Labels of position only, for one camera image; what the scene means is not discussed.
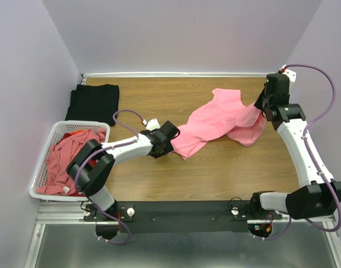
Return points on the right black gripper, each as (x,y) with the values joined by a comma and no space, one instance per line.
(258,103)

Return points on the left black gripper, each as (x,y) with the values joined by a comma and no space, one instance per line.
(169,148)

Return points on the pink t shirt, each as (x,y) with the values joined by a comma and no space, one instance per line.
(224,115)

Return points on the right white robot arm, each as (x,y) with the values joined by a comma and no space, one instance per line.
(318,191)

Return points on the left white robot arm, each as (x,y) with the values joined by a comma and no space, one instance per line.
(92,165)

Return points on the red t shirt in basket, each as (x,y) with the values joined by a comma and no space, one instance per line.
(69,146)

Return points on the folded black t shirt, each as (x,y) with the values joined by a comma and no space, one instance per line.
(94,103)

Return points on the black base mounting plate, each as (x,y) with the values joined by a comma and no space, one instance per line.
(193,216)

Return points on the white plastic laundry basket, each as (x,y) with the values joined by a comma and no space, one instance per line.
(58,130)

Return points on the salmon t shirt in basket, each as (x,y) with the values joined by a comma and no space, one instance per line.
(53,186)

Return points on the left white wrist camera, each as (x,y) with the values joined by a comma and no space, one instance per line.
(151,125)

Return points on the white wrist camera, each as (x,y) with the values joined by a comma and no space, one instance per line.
(151,125)
(288,72)

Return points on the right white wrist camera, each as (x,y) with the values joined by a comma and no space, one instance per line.
(288,72)

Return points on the aluminium frame rail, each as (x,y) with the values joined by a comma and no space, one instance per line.
(173,74)

